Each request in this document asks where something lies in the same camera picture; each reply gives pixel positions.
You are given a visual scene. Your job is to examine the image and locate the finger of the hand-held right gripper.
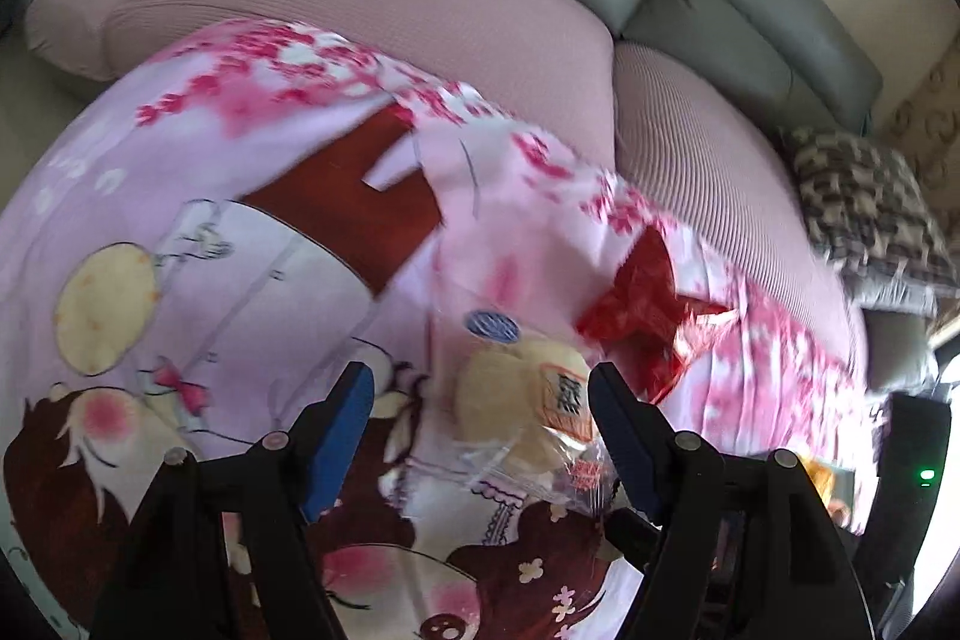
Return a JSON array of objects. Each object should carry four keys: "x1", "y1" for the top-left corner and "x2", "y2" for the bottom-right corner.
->
[{"x1": 600, "y1": 509, "x2": 661, "y2": 573}]

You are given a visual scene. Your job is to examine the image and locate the bread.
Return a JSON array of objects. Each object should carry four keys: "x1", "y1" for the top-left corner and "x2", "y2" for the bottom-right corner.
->
[{"x1": 431, "y1": 302, "x2": 623, "y2": 521}]

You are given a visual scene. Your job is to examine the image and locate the shiny red snack packet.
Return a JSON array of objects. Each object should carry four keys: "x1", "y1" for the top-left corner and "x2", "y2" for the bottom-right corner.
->
[{"x1": 576, "y1": 227, "x2": 740, "y2": 405}]

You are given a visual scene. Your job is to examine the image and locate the printed cartoon blanket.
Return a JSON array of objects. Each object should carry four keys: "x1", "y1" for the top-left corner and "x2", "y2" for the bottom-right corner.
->
[{"x1": 0, "y1": 16, "x2": 878, "y2": 640}]

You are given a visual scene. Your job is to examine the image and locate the patterned brown cushion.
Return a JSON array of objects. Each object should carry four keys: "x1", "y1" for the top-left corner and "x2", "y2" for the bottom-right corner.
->
[{"x1": 780, "y1": 126, "x2": 960, "y2": 315}]

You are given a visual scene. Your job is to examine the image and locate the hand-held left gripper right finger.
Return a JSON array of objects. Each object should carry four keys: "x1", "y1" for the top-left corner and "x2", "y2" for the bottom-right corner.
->
[{"x1": 587, "y1": 362, "x2": 875, "y2": 640}]

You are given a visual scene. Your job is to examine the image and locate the yellow snack packet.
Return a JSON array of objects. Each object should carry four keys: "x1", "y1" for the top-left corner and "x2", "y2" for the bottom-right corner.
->
[{"x1": 804, "y1": 460, "x2": 835, "y2": 502}]

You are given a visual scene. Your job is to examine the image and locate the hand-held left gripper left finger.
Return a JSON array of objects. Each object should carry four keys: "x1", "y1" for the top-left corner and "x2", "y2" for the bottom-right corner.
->
[{"x1": 88, "y1": 361, "x2": 376, "y2": 640}]

